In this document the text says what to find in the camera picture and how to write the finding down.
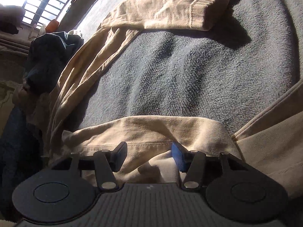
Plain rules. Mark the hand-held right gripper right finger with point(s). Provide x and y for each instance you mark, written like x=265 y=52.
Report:
x=178 y=157

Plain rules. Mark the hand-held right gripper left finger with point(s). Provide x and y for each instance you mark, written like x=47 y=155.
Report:
x=119 y=157

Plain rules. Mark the beige pants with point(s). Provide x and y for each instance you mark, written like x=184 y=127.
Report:
x=153 y=130

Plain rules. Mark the blue quilt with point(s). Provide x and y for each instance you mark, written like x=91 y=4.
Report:
x=16 y=158

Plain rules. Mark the blue denim jeans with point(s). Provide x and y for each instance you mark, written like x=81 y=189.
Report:
x=47 y=59

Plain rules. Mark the cream hoodie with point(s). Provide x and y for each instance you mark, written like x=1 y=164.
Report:
x=9 y=92

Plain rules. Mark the orange container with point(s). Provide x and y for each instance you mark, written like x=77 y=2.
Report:
x=52 y=26

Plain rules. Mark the beige curtain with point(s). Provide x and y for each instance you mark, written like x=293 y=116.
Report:
x=11 y=45

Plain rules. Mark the barred window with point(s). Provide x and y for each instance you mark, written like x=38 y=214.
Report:
x=47 y=0

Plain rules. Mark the dark cloth bundle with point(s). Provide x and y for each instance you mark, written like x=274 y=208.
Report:
x=10 y=19

